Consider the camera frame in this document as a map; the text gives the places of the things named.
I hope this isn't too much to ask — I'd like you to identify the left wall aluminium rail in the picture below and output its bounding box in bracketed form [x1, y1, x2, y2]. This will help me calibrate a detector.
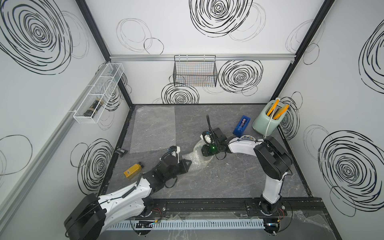
[1, 60, 110, 231]

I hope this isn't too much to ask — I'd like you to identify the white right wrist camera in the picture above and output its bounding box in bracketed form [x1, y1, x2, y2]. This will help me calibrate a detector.
[201, 131, 214, 145]

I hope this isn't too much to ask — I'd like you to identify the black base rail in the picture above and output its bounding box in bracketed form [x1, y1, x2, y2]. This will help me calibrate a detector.
[152, 198, 326, 217]

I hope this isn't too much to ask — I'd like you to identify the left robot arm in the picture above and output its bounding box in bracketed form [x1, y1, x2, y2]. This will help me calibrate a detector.
[64, 155, 193, 240]

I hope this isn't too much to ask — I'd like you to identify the white slotted cable duct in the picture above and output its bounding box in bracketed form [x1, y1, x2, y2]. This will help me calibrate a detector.
[109, 219, 265, 231]

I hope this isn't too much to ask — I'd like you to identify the mint green toaster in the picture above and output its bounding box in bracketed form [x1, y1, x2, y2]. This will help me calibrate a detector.
[252, 98, 290, 137]

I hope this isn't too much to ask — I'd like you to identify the yellow block with black cap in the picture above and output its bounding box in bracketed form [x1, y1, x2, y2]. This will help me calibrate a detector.
[124, 162, 143, 179]

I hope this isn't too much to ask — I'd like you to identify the black wire wall basket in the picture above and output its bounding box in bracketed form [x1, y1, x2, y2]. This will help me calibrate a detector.
[173, 60, 218, 88]

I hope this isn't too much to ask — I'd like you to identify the dark bottle in shelf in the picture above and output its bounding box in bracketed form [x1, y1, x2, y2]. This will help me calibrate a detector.
[83, 99, 104, 118]

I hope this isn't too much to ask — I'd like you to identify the blue yellow patterned bowl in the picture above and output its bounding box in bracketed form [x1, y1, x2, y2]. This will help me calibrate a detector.
[240, 135, 257, 141]

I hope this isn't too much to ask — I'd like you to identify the blue tape dispenser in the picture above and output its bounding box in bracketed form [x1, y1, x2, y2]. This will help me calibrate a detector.
[233, 116, 251, 138]

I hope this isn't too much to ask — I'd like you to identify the small black box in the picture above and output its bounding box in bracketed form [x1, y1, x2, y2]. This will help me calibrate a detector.
[115, 148, 128, 158]

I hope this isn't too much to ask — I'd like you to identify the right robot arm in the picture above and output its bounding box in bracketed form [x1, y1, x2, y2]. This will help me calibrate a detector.
[200, 128, 293, 216]

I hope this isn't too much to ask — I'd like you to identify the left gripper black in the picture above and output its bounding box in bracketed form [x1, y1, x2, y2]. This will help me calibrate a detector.
[164, 158, 192, 183]

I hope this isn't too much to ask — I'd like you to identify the white wire wall shelf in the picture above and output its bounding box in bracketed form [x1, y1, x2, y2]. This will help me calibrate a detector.
[74, 63, 124, 124]

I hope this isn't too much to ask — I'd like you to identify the white toaster power cable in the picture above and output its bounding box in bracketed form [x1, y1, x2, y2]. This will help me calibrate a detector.
[263, 97, 281, 141]

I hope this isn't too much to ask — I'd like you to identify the horizontal aluminium wall rail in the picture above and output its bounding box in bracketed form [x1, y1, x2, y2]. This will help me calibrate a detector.
[110, 54, 296, 62]

